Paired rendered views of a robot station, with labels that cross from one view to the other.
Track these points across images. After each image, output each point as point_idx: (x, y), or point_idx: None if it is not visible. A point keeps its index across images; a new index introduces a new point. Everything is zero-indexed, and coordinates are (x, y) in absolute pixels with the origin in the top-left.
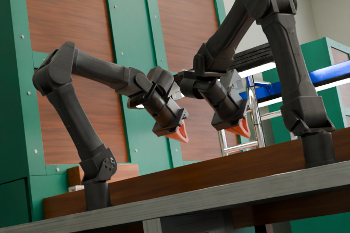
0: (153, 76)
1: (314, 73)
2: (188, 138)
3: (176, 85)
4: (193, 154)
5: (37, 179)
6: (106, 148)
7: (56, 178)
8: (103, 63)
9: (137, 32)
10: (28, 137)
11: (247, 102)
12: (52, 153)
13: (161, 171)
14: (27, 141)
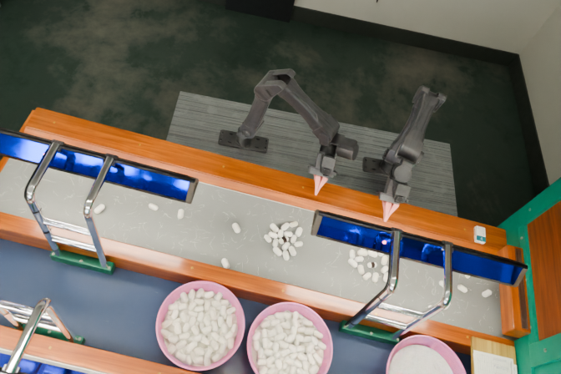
0: (399, 158)
1: None
2: (384, 219)
3: (396, 187)
4: None
5: (515, 219)
6: (391, 148)
7: (517, 239)
8: (415, 118)
9: None
10: (538, 199)
11: (309, 165)
12: (535, 231)
13: (377, 196)
14: (534, 199)
